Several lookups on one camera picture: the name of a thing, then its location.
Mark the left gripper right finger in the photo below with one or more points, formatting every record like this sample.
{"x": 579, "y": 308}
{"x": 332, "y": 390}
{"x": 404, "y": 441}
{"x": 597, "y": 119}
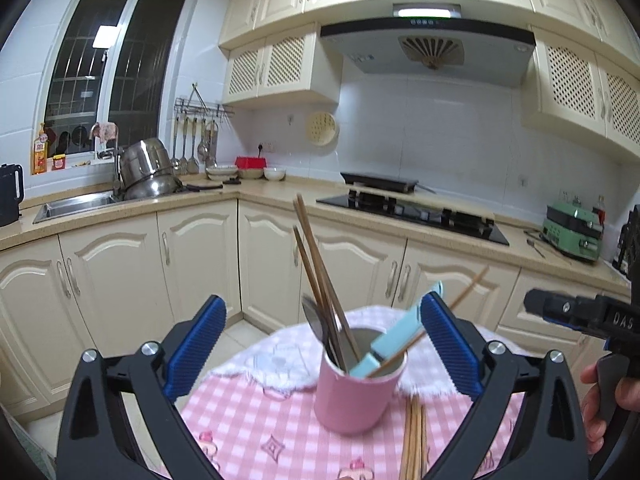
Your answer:
{"x": 547, "y": 440}

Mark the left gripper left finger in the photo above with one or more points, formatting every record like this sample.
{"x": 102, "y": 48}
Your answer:
{"x": 96, "y": 440}

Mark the kitchen window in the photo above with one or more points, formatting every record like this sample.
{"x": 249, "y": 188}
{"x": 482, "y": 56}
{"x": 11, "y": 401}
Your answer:
{"x": 108, "y": 78}

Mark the person's right hand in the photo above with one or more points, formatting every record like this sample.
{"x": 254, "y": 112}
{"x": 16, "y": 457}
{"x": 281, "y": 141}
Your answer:
{"x": 627, "y": 396}

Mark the green electric cooker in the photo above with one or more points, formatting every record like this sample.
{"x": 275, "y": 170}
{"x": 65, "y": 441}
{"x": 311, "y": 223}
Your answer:
{"x": 573, "y": 230}

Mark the bundle of wooden chopsticks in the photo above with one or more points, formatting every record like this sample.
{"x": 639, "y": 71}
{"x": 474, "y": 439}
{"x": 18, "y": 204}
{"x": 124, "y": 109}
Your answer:
{"x": 413, "y": 462}

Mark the pink checkered tablecloth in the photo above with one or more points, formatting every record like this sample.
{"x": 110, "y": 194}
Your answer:
{"x": 249, "y": 432}

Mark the cream lower cabinets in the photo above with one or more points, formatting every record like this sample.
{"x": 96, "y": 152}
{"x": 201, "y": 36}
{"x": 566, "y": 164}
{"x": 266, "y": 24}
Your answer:
{"x": 112, "y": 280}

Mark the cream cabinets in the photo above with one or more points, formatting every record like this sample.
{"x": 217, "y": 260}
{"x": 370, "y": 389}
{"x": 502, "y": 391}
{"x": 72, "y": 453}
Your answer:
{"x": 575, "y": 62}
{"x": 112, "y": 280}

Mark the black gas stove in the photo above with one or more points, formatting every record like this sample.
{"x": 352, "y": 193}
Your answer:
{"x": 442, "y": 218}

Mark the pink utensil cup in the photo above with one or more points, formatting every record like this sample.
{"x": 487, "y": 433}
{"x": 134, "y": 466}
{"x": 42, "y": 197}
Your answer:
{"x": 349, "y": 406}

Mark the steel sink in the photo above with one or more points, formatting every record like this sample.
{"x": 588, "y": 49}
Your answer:
{"x": 74, "y": 205}

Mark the cream upper cabinets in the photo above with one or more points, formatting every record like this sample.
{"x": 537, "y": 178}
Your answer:
{"x": 575, "y": 62}

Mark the metal spoon in cup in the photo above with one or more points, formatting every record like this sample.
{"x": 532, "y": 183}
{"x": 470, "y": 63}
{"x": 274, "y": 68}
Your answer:
{"x": 323, "y": 331}

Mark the chopsticks in cup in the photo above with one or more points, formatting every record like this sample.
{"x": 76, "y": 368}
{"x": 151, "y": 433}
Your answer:
{"x": 330, "y": 306}

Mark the stainless steel pot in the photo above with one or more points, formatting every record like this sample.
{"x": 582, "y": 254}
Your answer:
{"x": 144, "y": 170}

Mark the black electric kettle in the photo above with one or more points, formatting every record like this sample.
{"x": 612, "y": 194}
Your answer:
{"x": 11, "y": 193}

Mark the orange oil bottle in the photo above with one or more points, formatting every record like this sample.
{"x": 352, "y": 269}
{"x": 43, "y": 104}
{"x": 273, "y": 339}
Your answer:
{"x": 40, "y": 151}

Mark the range hood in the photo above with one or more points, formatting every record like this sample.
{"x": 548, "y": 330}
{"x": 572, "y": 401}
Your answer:
{"x": 425, "y": 45}

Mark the white bowls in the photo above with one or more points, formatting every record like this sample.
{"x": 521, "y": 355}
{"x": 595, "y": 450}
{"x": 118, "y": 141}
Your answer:
{"x": 221, "y": 173}

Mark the red box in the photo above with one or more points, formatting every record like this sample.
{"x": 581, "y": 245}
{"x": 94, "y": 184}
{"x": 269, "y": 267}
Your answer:
{"x": 250, "y": 162}

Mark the round bamboo trivet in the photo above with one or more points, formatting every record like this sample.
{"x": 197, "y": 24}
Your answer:
{"x": 321, "y": 128}

